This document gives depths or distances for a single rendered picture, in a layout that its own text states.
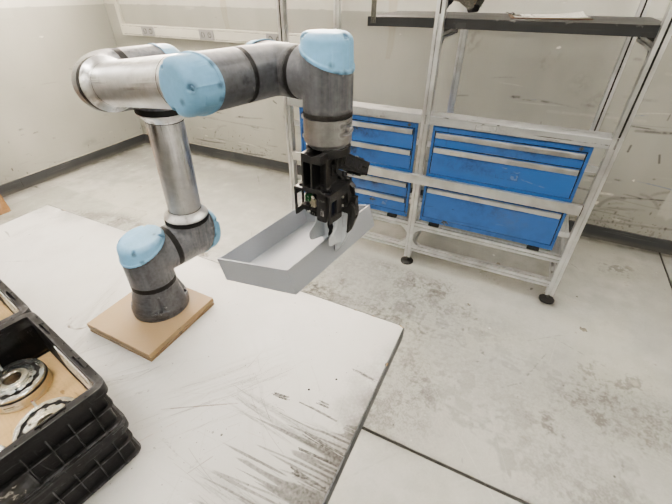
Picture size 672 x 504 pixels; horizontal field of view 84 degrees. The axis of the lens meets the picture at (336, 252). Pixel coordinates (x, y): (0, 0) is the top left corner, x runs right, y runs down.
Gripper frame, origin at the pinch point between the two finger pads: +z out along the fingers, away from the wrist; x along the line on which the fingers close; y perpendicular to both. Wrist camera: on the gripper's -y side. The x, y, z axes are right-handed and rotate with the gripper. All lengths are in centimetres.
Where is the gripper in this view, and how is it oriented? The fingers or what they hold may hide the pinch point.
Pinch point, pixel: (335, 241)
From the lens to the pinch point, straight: 72.5
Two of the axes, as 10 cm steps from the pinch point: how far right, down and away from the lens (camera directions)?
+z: 0.0, 8.1, 5.8
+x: 8.5, 3.1, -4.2
